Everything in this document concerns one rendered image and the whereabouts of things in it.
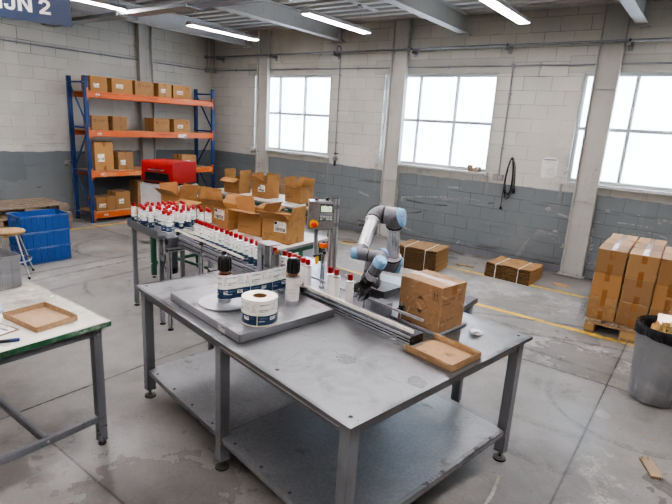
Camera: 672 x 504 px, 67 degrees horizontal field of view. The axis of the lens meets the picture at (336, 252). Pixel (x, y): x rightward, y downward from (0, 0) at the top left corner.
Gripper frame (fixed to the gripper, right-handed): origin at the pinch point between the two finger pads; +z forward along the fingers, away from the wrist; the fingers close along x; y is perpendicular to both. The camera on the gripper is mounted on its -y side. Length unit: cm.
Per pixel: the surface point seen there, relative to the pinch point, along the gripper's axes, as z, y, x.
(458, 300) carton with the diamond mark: -31, -33, 38
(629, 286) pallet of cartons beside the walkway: 7, -338, 64
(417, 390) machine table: -30, 41, 73
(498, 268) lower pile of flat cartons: 137, -422, -78
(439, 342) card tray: -18, -10, 52
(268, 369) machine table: -2, 83, 25
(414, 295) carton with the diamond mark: -21.9, -16.3, 20.7
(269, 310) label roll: 2, 59, -10
